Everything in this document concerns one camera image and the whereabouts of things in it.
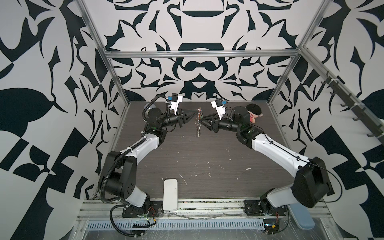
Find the black corrugated cable hose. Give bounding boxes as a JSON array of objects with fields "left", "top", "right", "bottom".
[{"left": 99, "top": 94, "right": 169, "bottom": 238}]

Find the black wall hook rack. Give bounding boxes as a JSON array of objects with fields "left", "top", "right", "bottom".
[{"left": 322, "top": 71, "right": 384, "bottom": 145}]

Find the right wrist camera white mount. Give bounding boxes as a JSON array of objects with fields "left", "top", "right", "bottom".
[{"left": 211, "top": 98, "right": 227, "bottom": 120}]

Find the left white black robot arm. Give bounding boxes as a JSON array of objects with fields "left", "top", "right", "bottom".
[{"left": 98, "top": 105, "right": 198, "bottom": 209}]

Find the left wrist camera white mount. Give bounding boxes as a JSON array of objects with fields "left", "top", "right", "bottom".
[{"left": 167, "top": 93, "right": 183, "bottom": 115}]

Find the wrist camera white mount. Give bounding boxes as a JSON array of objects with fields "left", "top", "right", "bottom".
[
  {"left": 167, "top": 93, "right": 183, "bottom": 115},
  {"left": 211, "top": 98, "right": 227, "bottom": 120}
]

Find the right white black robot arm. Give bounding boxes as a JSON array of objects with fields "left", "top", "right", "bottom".
[{"left": 199, "top": 107, "right": 333, "bottom": 208}]

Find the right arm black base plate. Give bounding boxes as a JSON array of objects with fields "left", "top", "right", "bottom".
[{"left": 244, "top": 188, "right": 287, "bottom": 217}]

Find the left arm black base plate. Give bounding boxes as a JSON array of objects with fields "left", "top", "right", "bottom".
[{"left": 122, "top": 200, "right": 164, "bottom": 218}]

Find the pink plush doll black hat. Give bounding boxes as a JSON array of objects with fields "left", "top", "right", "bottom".
[{"left": 246, "top": 104, "right": 263, "bottom": 124}]

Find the white rectangular box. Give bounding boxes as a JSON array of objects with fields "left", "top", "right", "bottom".
[{"left": 163, "top": 179, "right": 178, "bottom": 212}]

